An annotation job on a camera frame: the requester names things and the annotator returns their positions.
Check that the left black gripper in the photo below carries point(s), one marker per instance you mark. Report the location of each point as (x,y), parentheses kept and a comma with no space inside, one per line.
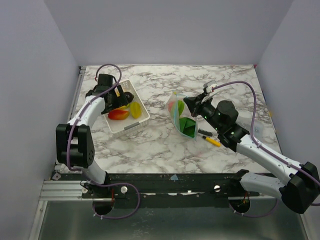
(120,101)

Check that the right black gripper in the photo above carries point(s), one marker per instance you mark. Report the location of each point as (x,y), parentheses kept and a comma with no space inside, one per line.
(197,103)

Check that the green toy leaf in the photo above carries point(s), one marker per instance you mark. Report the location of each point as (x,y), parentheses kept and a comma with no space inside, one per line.
(187,126)
(180,106)

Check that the clear zip top bag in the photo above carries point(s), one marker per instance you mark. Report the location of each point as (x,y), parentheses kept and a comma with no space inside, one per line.
(180,116)

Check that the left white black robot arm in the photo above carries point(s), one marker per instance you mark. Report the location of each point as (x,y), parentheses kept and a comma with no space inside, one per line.
(74,142)

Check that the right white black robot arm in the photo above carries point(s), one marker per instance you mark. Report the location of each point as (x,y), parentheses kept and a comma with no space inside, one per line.
(297,185)

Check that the orange red toy mango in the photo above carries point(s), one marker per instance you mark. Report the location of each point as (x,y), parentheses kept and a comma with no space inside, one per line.
(118,114)

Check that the yellow toy starfruit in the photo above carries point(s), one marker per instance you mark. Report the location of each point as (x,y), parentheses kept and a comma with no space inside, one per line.
(135,110)

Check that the black comb strip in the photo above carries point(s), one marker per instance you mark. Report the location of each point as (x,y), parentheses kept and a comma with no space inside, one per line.
(205,133)

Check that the white plastic basket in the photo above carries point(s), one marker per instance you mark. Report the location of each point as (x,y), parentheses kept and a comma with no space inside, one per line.
(130,124)

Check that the yellow black utility knife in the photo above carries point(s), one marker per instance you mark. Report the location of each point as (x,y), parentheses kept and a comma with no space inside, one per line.
(211,141)

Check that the clear plastic screw box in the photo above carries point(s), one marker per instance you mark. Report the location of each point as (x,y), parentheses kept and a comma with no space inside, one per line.
(260,129)

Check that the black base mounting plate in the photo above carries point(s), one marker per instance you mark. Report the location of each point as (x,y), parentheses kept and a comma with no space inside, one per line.
(154,190)

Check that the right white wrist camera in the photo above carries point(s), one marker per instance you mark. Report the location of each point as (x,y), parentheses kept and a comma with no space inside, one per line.
(208,89)

